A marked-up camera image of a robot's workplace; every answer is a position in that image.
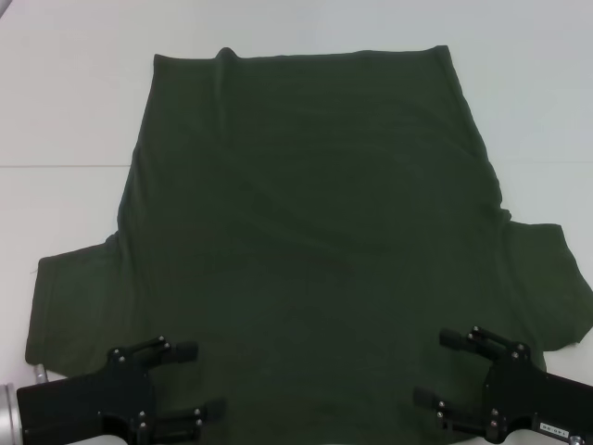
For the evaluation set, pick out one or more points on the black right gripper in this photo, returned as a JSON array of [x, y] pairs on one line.
[[533, 398]]

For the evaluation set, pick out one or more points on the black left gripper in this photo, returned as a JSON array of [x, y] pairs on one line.
[[83, 403]]

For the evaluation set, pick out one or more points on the dark green shirt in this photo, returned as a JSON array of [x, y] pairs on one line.
[[296, 208]]

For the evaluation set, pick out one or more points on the silver left gripper knob fitting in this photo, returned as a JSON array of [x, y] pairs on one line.
[[41, 373]]

